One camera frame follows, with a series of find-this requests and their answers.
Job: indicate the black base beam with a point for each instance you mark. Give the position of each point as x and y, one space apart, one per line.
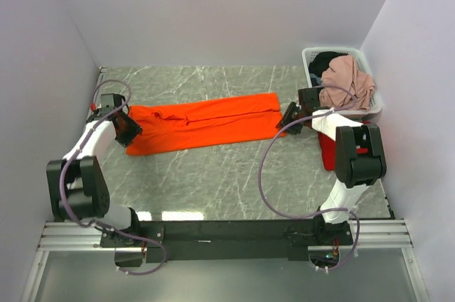
239 239

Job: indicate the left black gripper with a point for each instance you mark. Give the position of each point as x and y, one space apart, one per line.
134 129

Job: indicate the black garment in basket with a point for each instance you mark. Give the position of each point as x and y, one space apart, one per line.
320 64

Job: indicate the orange t shirt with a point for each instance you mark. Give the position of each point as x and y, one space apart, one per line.
231 120

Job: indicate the pink garment in basket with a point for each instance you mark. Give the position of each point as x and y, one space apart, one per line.
343 72

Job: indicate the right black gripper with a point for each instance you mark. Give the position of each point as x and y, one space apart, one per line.
291 107

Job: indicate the folded red t shirt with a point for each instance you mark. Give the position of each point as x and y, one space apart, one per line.
327 152

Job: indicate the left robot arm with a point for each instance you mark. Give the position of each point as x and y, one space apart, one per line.
77 187

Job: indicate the aluminium frame rail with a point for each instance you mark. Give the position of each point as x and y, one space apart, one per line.
220 183

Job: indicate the white plastic laundry basket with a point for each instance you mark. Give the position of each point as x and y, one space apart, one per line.
308 55

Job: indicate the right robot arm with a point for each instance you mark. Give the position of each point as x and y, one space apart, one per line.
350 184

